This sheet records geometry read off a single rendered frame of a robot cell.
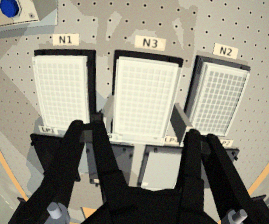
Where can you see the beige button panel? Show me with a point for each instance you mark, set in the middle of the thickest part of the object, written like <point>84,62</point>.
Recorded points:
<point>24,12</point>

